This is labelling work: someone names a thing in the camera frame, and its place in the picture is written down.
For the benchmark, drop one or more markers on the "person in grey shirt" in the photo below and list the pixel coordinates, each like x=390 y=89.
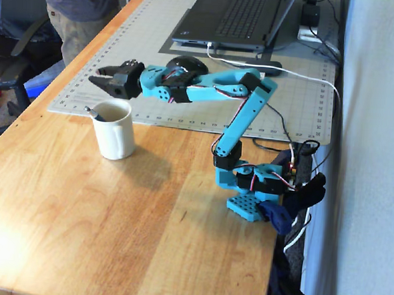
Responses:
x=82 y=6

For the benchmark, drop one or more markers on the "grey gridded cutting mat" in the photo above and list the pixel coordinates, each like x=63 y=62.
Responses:
x=140 y=33

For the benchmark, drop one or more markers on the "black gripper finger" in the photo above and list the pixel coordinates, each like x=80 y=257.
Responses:
x=109 y=71
x=104 y=84

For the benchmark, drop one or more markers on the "black device on stand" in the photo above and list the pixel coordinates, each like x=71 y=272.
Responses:
x=309 y=14

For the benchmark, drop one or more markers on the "blue ballpoint pen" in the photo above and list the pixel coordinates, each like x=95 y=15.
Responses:
x=94 y=113

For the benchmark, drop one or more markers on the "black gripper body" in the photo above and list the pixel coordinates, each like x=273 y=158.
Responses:
x=123 y=83

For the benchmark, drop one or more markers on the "black usb hub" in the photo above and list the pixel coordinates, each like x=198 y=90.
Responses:
x=272 y=66

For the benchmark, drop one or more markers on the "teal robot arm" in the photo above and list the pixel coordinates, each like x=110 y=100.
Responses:
x=238 y=123

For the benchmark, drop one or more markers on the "blue black bar clamp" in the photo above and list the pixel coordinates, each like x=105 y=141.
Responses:
x=279 y=219

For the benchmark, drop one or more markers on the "black office chair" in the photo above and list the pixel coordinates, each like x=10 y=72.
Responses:
x=12 y=42

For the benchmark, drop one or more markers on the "blue floor item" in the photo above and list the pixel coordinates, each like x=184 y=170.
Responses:
x=40 y=84

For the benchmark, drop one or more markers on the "black computer mouse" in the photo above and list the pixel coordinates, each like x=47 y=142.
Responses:
x=185 y=62

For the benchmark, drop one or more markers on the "white ceramic mug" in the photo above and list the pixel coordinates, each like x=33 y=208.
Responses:
x=115 y=139

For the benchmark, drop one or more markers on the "black laptop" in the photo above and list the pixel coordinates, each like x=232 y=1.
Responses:
x=238 y=16

